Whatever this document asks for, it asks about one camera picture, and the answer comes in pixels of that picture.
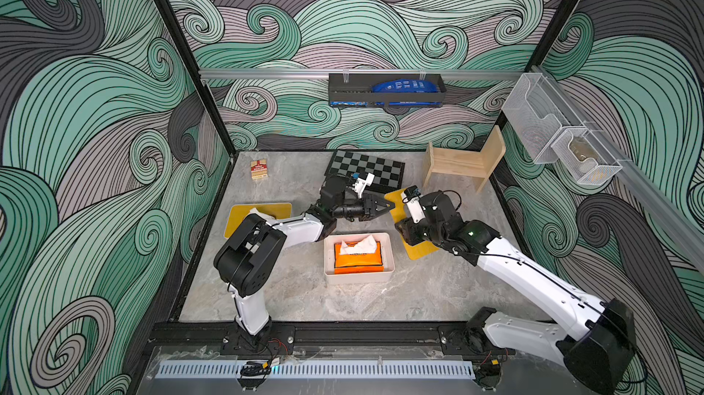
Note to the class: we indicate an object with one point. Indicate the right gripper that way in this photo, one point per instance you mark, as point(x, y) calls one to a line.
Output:
point(407, 232)

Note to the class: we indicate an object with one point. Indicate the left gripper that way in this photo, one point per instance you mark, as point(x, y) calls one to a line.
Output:
point(367, 209)

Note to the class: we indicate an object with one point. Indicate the orange tissue pack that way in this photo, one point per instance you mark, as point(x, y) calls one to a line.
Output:
point(255, 211)
point(362, 256)

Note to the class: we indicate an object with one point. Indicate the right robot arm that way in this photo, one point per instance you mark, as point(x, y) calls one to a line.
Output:
point(593, 339)

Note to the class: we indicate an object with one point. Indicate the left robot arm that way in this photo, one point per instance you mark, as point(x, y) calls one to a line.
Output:
point(246, 260)

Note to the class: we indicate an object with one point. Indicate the small red card box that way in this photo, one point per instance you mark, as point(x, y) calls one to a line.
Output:
point(259, 169)

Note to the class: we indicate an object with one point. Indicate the black chessboard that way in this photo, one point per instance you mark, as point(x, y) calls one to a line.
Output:
point(388, 174)

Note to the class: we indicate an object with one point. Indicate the small wooden chair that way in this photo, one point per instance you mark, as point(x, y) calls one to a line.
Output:
point(478, 165)

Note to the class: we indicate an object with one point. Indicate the blue object in basket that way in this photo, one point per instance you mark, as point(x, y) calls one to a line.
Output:
point(405, 86)

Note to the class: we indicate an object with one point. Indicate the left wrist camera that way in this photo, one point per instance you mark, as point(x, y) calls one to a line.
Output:
point(361, 182)

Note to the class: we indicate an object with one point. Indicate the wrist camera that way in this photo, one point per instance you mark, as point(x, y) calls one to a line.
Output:
point(411, 198)
point(361, 182)

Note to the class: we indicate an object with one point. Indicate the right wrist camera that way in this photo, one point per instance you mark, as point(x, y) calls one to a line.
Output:
point(411, 198)

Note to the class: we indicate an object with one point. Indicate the black wall shelf basket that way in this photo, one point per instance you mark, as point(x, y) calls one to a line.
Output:
point(354, 90)

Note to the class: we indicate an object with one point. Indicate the clear plastic wall bin large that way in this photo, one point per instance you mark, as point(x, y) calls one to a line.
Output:
point(534, 116)

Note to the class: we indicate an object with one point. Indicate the clear plastic wall bin small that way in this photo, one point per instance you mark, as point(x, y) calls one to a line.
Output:
point(588, 161)

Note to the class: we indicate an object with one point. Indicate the aluminium wall rail back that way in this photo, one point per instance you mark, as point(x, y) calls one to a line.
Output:
point(322, 74)

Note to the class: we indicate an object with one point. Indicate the aluminium wall rail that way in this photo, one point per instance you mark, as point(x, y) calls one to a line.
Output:
point(322, 74)
point(669, 218)

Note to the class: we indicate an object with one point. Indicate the aluminium wall rail right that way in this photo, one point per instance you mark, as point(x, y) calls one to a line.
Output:
point(669, 218)

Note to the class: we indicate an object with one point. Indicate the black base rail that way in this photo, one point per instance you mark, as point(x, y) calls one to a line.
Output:
point(324, 334)

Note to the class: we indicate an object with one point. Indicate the white slotted cable duct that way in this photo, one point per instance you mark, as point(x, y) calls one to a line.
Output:
point(372, 369)

